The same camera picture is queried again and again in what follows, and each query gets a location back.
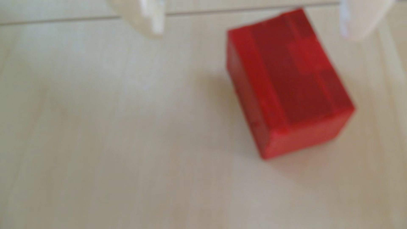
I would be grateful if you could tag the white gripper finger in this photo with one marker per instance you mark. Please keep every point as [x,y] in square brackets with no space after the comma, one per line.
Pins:
[143,16]
[365,16]

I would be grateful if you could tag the red block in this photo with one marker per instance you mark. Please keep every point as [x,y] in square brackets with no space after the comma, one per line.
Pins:
[286,89]

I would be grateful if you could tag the light plywood sheet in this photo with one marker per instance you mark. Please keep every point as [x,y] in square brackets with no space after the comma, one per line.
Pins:
[127,143]

